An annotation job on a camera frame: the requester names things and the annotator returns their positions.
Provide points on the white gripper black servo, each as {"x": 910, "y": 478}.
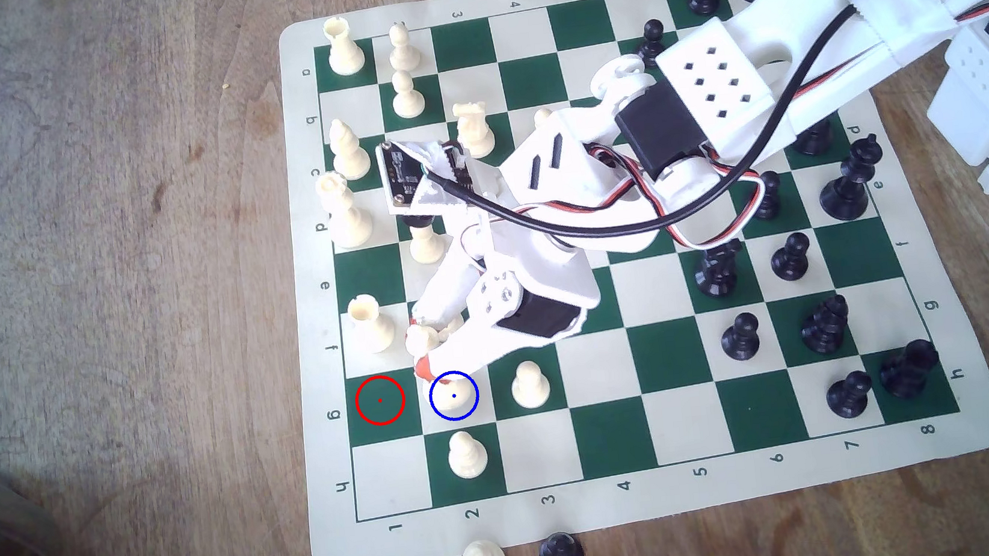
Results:
{"x": 537, "y": 314}

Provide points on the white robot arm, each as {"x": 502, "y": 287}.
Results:
{"x": 798, "y": 40}

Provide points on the white rook chess piece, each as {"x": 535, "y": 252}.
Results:
{"x": 370, "y": 323}
{"x": 473, "y": 132}
{"x": 343, "y": 48}

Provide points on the tall white queen chess piece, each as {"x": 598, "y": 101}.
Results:
{"x": 346, "y": 215}

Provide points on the white bishop chess piece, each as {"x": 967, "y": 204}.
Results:
{"x": 347, "y": 152}

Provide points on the green white chess mat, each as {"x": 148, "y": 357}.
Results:
{"x": 655, "y": 444}

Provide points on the black knight chess piece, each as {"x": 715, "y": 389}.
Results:
{"x": 826, "y": 328}

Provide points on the black queen right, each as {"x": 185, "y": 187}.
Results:
{"x": 847, "y": 190}

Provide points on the black camera circuit board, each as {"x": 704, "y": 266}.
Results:
{"x": 400, "y": 175}

